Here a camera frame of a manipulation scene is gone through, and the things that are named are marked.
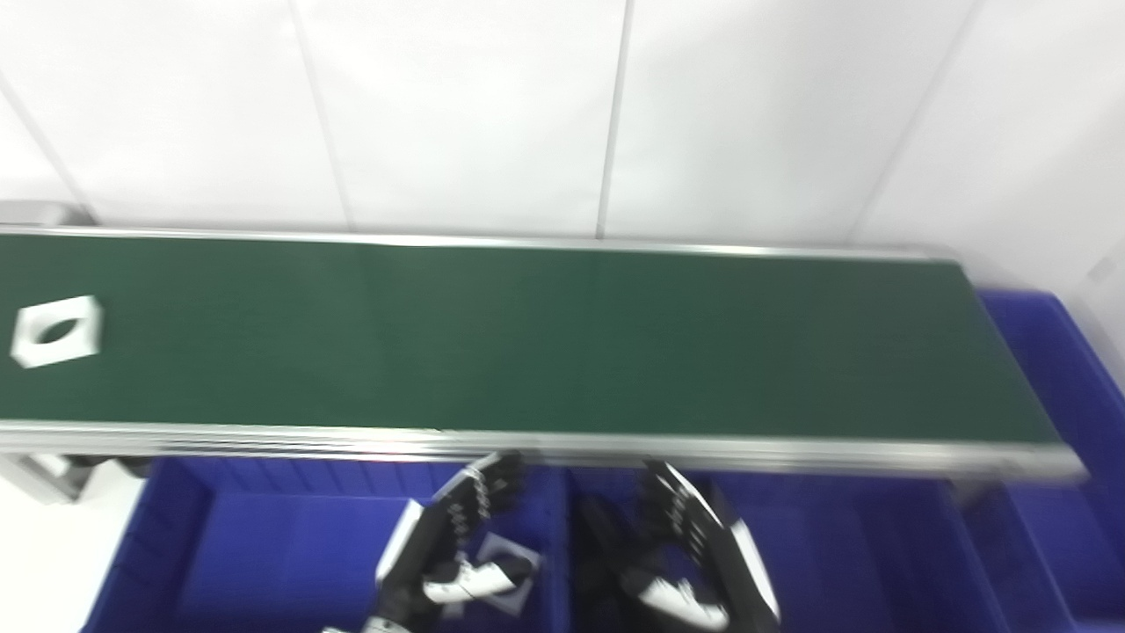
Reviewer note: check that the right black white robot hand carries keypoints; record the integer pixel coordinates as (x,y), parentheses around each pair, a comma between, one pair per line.
(738,580)

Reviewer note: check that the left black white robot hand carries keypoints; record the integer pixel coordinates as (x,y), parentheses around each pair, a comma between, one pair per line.
(422,554)

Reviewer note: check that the white square part with hole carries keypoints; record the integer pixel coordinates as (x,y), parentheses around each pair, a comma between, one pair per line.
(505,549)
(83,330)

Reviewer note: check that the blue bin with black parts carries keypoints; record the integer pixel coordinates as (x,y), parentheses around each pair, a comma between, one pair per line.
(861,563)

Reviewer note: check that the black part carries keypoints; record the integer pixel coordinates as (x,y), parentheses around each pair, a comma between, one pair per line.
(602,545)

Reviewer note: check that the blue bin with white parts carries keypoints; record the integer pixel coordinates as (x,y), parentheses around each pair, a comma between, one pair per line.
(264,554)

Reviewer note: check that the large empty blue bin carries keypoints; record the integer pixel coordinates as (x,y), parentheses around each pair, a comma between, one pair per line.
(1072,527)

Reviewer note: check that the aluminium conveyor leg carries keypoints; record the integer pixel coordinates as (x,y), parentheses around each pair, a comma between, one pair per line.
(39,475)

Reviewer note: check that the green conveyor belt aluminium frame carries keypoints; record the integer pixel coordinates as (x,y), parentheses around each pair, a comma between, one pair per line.
(527,343)

